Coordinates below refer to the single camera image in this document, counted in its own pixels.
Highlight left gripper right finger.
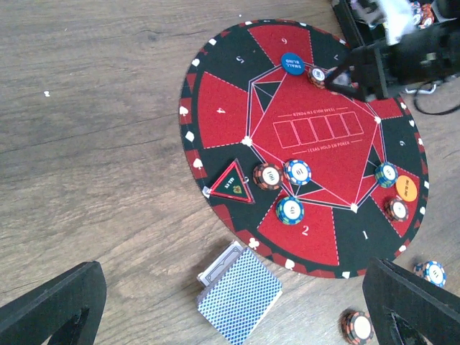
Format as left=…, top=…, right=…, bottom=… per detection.
left=362, top=257, right=459, bottom=344

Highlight orange chips in case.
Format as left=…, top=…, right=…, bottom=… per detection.
left=410, top=1, right=435, bottom=29

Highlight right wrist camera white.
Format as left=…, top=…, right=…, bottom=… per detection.
left=352, top=0, right=416, bottom=46

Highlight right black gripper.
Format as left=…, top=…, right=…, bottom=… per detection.
left=324, top=21, right=459, bottom=102

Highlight white card deck box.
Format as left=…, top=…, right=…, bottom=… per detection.
left=197, top=241, right=244, bottom=287

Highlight blue round blind button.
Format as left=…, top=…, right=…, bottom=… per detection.
left=281, top=52, right=305, bottom=75

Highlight red poker chip stack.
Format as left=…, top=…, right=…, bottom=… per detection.
left=341, top=311, right=374, bottom=345

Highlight black poker chip case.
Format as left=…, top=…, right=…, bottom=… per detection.
left=331, top=1, right=459, bottom=48

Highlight round red black poker mat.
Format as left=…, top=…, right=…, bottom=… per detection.
left=179, top=19, right=429, bottom=278

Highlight orange round blind button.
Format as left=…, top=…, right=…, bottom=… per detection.
left=395, top=175, right=418, bottom=202

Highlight teal chip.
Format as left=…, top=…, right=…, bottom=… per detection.
left=275, top=196, right=305, bottom=225
left=374, top=162, right=398, bottom=188

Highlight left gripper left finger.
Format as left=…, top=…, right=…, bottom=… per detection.
left=1, top=262, right=107, bottom=344

